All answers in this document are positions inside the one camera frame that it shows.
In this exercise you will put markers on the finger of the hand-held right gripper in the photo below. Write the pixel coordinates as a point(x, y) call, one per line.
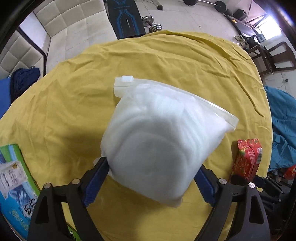
point(269, 186)

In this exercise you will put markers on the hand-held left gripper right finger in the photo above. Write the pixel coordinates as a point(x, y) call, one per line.
point(204, 183)

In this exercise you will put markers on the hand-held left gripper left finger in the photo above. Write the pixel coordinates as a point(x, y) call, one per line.
point(96, 180)

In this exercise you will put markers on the red snack packet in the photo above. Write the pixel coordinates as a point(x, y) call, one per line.
point(246, 157)

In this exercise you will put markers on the white cotton-filled plastic bag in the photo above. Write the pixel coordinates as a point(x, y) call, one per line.
point(161, 139)

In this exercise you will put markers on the printed cardboard box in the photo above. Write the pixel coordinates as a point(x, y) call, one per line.
point(20, 208)

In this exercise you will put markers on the red bag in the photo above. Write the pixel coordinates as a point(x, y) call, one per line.
point(290, 172)

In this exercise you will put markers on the blue duvet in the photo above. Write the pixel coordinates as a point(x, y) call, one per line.
point(283, 120)

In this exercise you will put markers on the yellow tablecloth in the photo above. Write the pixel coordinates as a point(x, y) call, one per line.
point(69, 104)

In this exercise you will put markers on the dark blue cloth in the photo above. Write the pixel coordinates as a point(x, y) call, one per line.
point(23, 81)

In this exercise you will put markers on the blue foam mat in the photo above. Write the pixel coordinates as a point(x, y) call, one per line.
point(4, 97)

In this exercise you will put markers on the dark wooden chair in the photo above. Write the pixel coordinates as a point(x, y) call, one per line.
point(277, 55)

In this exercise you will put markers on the pale slipper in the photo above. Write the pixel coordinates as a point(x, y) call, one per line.
point(238, 38)
point(244, 44)

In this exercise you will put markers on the large white quilted chair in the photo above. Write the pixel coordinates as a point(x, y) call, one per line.
point(76, 27)

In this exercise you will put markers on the black treadmill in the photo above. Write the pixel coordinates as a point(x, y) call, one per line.
point(242, 26)

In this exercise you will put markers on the black blue exercise mat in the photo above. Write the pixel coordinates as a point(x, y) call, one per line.
point(126, 20)

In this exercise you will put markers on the chrome dumbbell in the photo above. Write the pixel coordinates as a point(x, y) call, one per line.
point(154, 28)

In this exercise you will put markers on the black speaker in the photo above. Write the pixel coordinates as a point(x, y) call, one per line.
point(240, 14)

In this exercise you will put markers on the short black barbell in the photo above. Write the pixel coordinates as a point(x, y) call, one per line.
point(219, 5)

